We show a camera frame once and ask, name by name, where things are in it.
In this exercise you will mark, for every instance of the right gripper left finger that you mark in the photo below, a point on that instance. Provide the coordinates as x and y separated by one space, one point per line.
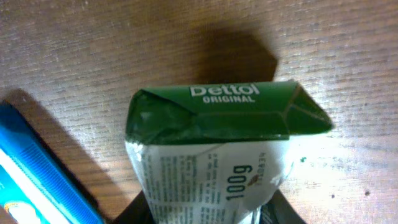
137 212

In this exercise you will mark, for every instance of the green Dettol soap bar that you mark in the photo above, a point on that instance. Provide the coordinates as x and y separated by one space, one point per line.
218 153

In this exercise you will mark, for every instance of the blue disposable razor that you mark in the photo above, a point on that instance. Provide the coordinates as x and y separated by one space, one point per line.
21 148

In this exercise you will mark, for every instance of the toothpaste tube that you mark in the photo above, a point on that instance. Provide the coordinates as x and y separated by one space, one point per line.
23 201

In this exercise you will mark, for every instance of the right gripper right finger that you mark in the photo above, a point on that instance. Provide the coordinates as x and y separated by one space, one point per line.
279 211

